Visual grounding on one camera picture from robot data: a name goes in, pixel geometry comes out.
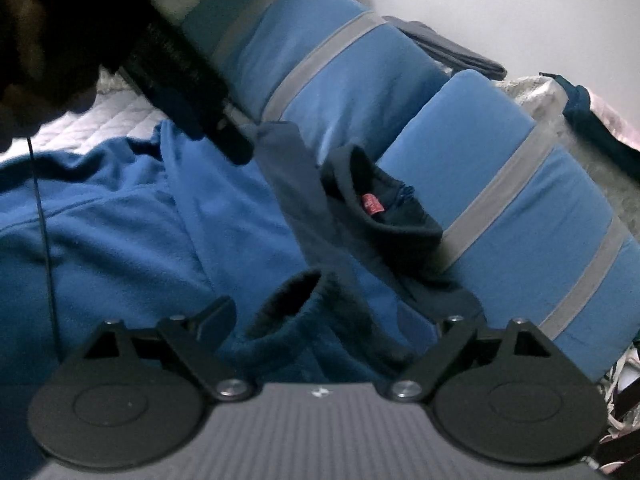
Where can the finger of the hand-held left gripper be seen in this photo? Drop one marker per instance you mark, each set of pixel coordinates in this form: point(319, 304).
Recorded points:
point(235, 145)

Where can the blue pillow with grey stripes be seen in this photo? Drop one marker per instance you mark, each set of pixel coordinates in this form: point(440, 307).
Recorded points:
point(325, 80)
point(510, 200)

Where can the striped cloth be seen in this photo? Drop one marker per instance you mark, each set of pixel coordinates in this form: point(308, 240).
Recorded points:
point(622, 400)

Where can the person's left hand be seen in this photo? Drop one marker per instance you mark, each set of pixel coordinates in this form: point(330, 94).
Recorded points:
point(45, 95)

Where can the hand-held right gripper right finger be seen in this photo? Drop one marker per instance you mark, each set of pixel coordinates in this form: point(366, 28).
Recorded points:
point(452, 340)

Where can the white quilted bedspread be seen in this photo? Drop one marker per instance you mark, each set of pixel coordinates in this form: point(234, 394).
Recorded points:
point(115, 110)

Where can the teal cloth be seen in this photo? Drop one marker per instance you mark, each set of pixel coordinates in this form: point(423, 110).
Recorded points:
point(575, 105)

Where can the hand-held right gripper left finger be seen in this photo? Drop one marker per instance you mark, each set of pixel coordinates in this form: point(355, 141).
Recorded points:
point(217, 312)

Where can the dark blue folded cloth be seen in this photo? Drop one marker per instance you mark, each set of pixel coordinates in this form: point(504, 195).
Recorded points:
point(450, 50)

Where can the blue fleece jacket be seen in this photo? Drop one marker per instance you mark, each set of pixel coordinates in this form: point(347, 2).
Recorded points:
point(125, 240)

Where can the pink cloth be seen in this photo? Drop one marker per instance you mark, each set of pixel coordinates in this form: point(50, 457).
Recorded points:
point(617, 120)

